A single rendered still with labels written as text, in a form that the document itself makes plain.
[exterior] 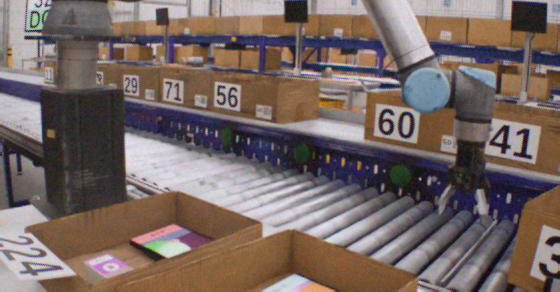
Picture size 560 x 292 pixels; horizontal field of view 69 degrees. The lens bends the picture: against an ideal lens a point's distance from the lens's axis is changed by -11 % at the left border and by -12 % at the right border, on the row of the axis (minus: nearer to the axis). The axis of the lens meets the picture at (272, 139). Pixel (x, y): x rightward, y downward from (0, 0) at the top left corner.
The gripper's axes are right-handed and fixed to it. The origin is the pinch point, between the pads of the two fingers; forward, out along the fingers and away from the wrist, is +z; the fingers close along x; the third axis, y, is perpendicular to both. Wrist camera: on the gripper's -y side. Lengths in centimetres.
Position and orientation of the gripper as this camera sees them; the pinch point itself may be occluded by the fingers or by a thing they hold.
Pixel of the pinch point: (462, 217)
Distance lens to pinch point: 119.4
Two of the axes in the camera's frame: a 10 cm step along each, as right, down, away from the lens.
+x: 7.6, 1.6, -6.3
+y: -6.5, 1.3, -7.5
